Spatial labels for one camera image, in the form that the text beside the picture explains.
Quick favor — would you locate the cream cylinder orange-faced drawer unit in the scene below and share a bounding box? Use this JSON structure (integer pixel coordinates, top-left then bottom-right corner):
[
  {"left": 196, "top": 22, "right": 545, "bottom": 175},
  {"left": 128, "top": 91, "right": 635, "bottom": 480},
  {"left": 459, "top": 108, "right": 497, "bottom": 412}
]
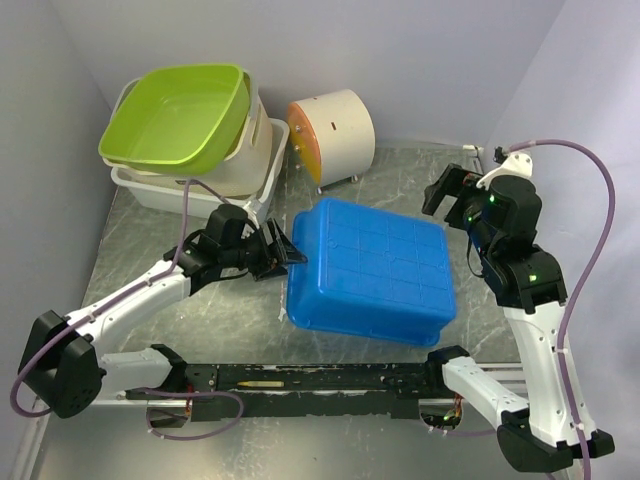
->
[{"left": 287, "top": 89, "right": 376, "bottom": 191}]

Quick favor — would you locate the aluminium extrusion rail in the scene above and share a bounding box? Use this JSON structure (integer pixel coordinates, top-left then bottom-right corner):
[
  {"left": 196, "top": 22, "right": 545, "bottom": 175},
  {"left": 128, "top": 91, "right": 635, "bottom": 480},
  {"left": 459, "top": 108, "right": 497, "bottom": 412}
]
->
[{"left": 90, "top": 363, "right": 526, "bottom": 408}]

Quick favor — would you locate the blue plastic tub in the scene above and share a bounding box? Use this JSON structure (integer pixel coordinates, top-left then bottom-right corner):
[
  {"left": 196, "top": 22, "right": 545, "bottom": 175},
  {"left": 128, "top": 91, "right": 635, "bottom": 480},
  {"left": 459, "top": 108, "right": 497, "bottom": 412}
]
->
[{"left": 286, "top": 198, "right": 457, "bottom": 347}]

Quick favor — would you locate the cream perforated basket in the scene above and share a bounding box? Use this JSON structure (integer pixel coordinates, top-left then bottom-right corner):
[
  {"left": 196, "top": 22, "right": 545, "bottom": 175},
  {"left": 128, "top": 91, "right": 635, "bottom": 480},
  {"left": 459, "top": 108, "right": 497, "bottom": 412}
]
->
[{"left": 102, "top": 71, "right": 273, "bottom": 198}]

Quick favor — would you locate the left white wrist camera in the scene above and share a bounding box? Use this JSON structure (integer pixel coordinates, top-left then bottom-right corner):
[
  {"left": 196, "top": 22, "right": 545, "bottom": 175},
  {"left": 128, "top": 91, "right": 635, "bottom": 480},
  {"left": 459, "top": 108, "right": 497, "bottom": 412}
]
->
[{"left": 242, "top": 199, "right": 269, "bottom": 226}]

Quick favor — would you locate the purple cable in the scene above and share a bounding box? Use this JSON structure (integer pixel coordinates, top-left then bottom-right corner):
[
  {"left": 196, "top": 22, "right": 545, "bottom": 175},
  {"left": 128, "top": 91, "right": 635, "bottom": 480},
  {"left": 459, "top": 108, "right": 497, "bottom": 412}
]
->
[
  {"left": 442, "top": 139, "right": 614, "bottom": 480},
  {"left": 9, "top": 179, "right": 241, "bottom": 441}
]

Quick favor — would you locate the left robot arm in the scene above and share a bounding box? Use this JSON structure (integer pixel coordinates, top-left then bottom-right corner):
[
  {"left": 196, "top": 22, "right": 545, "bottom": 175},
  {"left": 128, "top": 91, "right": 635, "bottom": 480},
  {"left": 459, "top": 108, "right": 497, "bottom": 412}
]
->
[{"left": 10, "top": 204, "right": 307, "bottom": 418}]

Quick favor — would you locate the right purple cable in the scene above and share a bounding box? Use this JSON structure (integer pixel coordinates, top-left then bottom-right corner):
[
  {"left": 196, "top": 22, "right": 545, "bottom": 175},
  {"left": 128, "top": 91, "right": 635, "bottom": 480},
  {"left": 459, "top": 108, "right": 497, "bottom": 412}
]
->
[{"left": 442, "top": 139, "right": 614, "bottom": 480}]

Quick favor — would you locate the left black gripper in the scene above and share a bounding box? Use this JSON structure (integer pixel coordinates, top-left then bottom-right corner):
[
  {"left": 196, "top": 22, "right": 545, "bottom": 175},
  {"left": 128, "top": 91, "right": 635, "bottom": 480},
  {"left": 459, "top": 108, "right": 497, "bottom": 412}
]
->
[{"left": 221, "top": 217, "right": 308, "bottom": 282}]

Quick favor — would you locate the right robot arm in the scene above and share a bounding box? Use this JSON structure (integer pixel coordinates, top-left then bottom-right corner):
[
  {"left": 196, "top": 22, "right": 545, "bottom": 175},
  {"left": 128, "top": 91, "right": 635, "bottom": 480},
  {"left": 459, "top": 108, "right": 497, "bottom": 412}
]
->
[{"left": 422, "top": 164, "right": 615, "bottom": 474}]

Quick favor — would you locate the green plastic basin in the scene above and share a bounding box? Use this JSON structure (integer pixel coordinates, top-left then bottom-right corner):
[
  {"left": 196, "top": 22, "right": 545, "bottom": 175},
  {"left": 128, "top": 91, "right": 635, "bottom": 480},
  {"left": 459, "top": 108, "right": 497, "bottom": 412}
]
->
[{"left": 98, "top": 64, "right": 251, "bottom": 177}]

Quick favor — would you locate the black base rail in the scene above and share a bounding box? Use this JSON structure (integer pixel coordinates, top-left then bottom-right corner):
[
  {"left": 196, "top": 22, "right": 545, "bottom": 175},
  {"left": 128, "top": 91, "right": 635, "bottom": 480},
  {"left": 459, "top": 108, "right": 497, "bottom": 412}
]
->
[{"left": 124, "top": 361, "right": 481, "bottom": 424}]

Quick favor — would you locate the white plastic tray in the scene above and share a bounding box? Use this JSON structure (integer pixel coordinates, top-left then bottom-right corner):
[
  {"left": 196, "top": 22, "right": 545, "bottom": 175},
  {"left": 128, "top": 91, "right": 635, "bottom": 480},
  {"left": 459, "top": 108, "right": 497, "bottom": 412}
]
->
[{"left": 111, "top": 119, "right": 289, "bottom": 219}]

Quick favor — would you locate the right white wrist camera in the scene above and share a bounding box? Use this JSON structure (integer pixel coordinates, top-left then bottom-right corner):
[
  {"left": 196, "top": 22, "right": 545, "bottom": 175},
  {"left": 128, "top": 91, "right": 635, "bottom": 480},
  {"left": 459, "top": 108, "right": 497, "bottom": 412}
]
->
[{"left": 476, "top": 147, "right": 533, "bottom": 190}]

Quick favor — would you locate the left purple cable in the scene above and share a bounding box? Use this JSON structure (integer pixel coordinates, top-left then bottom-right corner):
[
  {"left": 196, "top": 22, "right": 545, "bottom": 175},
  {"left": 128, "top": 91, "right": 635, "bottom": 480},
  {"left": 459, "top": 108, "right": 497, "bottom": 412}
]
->
[{"left": 9, "top": 179, "right": 241, "bottom": 441}]

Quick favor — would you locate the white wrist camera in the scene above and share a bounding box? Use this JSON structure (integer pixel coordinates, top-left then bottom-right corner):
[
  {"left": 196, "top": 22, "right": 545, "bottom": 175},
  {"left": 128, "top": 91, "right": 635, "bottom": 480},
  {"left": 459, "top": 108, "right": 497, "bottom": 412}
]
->
[
  {"left": 242, "top": 199, "right": 269, "bottom": 226},
  {"left": 476, "top": 147, "right": 533, "bottom": 190}
]

